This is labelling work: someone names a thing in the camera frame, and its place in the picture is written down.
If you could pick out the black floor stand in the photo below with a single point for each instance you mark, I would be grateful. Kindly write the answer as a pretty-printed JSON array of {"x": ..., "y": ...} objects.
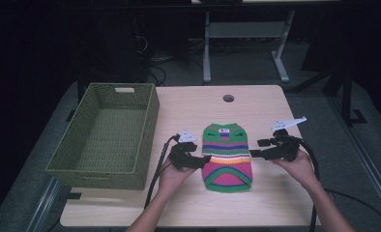
[{"x": 345, "y": 96}]

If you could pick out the person's left hand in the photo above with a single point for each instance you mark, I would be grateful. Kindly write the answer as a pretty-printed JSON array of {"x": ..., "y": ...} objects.
[{"x": 174, "y": 180}]

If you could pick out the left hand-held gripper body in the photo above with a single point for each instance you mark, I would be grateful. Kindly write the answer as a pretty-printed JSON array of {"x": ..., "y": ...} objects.
[{"x": 182, "y": 158}]

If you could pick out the person's right hand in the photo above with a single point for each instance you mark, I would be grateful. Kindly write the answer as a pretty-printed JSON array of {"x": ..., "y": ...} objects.
[{"x": 299, "y": 169}]

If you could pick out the grey metal desk frame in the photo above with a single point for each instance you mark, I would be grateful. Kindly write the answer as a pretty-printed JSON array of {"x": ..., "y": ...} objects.
[{"x": 246, "y": 29}]

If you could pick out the black computer tower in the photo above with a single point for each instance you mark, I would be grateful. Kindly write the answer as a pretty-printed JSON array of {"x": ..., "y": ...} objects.
[{"x": 114, "y": 48}]

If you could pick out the striped knitted pet sweater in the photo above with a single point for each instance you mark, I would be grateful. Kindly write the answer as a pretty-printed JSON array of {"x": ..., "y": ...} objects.
[{"x": 227, "y": 158}]

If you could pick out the green woven basket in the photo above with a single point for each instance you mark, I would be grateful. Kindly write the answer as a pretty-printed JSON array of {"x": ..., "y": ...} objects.
[{"x": 109, "y": 141}]

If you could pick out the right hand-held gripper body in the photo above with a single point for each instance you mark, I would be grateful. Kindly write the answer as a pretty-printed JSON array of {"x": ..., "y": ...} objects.
[{"x": 287, "y": 148}]

